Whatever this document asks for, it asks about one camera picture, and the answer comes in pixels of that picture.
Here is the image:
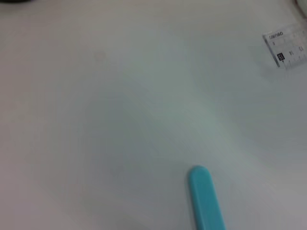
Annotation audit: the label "transparent plastic ruler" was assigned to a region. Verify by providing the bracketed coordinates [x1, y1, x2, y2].
[262, 23, 307, 70]

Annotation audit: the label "blue scissors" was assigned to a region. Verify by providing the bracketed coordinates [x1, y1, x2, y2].
[187, 165, 227, 230]

